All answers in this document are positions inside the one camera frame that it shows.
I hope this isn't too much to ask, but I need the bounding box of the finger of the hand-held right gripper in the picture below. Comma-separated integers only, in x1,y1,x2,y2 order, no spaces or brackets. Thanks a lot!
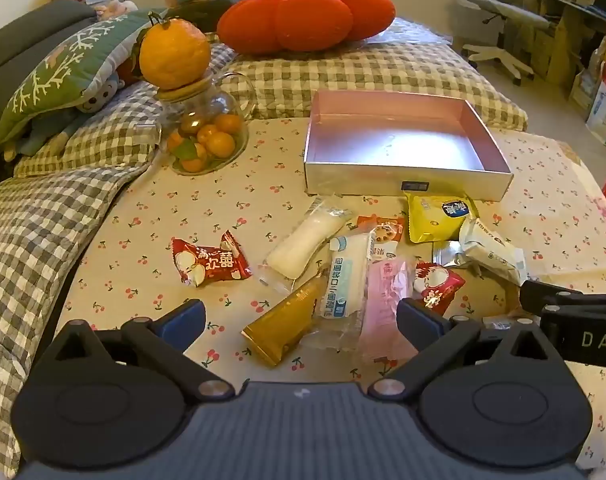
520,280,584,317

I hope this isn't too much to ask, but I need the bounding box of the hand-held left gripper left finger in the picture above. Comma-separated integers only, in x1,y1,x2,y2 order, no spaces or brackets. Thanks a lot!
30,299,236,404

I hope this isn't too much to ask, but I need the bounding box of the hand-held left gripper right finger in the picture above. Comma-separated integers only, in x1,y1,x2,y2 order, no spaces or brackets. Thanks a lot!
367,297,574,404

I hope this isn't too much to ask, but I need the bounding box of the small red snack packet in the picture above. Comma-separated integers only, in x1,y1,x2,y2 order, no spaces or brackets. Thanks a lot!
413,261,466,316

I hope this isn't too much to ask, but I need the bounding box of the pink snack packet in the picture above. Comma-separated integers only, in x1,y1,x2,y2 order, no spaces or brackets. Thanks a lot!
358,255,419,366

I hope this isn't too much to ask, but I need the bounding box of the large red snack packet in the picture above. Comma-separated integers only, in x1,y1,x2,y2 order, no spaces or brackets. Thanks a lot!
171,230,254,289

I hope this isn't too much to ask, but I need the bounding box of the cream white snack packet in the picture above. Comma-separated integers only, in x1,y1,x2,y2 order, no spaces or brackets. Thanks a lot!
458,217,529,286

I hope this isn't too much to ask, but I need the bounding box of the small silver snack packet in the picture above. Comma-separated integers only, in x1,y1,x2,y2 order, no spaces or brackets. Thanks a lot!
430,240,472,266

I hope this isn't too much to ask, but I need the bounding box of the blue white bread packet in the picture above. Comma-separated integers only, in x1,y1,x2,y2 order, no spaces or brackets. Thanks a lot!
303,232,379,351

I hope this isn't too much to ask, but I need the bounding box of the small orange snack packet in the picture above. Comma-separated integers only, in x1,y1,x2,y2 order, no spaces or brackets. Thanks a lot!
355,214,407,261

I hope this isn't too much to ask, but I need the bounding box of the golden clear snack packet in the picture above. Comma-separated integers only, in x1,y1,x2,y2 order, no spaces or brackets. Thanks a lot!
241,275,329,366

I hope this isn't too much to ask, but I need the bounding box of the yellow snack packet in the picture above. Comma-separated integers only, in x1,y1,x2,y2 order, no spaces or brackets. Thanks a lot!
403,191,479,245

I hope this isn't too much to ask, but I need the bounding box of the long white snack packet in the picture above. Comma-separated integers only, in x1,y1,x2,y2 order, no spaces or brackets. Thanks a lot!
259,195,354,294

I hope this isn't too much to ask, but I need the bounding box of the pink cardboard box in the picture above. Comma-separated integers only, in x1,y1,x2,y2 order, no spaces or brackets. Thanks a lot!
303,89,514,201

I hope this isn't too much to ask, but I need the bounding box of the cherry print cloth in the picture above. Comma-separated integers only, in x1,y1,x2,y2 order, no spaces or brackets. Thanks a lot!
48,117,606,480

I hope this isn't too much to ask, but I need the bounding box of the grey checkered quilt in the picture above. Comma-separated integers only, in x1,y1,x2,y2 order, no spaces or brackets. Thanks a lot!
0,160,151,478

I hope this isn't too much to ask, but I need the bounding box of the pile of small oranges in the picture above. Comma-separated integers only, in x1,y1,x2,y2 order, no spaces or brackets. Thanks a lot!
166,112,244,174

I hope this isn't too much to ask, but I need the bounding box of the white printed bag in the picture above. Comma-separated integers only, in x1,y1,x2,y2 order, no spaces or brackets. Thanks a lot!
585,80,606,147

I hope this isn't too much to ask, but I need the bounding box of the small check gingham cloth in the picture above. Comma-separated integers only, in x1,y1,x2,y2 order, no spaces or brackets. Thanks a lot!
13,44,236,177

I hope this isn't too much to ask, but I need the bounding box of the glass teapot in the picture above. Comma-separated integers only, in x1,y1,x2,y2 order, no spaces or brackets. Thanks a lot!
133,72,258,177

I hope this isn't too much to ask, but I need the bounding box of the wooden teapot lid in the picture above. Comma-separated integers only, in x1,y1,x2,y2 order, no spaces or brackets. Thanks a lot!
156,75,213,104

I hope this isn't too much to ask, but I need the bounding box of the blue monkey plush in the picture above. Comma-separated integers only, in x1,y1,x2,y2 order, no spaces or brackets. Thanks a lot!
3,72,122,161

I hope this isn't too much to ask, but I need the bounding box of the green checkered quilt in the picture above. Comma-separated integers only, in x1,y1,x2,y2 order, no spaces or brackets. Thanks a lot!
208,16,529,134

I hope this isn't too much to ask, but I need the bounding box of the large orange fruit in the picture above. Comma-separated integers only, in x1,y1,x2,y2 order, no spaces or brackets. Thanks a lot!
133,10,212,92

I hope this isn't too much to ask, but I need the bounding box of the green embroidered pillow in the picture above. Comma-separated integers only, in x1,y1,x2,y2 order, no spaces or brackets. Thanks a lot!
0,10,169,147

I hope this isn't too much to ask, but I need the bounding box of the grey office chair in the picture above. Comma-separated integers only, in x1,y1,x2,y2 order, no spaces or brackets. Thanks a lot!
453,0,552,86

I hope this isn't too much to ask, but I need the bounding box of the clear plastic bag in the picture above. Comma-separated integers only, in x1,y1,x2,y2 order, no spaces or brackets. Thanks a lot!
352,16,435,49

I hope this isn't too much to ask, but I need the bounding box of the dark cushion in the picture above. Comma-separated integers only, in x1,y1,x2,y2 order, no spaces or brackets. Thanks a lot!
162,0,250,34

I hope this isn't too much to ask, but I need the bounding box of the pink plush toy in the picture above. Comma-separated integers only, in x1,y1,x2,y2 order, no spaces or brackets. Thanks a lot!
94,0,139,22

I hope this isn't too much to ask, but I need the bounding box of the red persimmon cushion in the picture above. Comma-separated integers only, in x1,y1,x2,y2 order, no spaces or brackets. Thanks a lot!
216,0,397,55

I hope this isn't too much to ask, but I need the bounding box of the grey sofa cushion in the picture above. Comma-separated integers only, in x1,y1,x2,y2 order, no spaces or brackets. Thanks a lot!
0,0,99,141

